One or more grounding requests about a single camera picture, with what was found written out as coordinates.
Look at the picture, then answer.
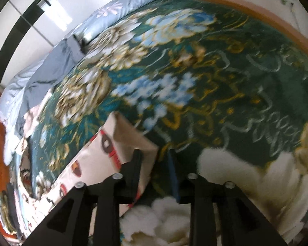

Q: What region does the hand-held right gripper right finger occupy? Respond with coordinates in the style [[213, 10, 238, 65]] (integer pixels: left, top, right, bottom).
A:
[[169, 149, 291, 246]]

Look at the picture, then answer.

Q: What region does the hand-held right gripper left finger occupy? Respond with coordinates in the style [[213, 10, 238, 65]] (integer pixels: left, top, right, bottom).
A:
[[23, 149, 144, 246]]

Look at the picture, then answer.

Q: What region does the cream printed garment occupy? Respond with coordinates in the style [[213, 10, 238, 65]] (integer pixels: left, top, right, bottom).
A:
[[15, 111, 160, 227]]

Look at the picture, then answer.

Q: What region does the pile of patterned clothes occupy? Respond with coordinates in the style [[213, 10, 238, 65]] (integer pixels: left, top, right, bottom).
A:
[[0, 182, 23, 239]]

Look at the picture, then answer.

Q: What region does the green floral blanket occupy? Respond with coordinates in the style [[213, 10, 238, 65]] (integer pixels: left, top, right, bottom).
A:
[[9, 0, 308, 246]]

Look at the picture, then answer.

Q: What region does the grey cloth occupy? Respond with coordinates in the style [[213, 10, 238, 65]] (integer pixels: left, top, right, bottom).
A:
[[15, 38, 86, 137]]

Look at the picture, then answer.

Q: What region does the dark shiny object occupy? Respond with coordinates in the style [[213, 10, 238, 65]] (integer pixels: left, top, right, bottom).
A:
[[72, 32, 92, 53]]

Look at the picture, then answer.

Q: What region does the light blue duvet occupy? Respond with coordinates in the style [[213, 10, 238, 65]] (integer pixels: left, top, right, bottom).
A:
[[0, 0, 193, 166]]

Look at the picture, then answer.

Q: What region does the white wardrobe with black stripe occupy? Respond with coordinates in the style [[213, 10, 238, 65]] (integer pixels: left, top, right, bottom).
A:
[[0, 0, 119, 85]]

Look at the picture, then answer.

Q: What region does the wooden bed frame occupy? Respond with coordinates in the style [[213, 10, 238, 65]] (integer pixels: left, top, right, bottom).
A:
[[171, 0, 308, 58]]

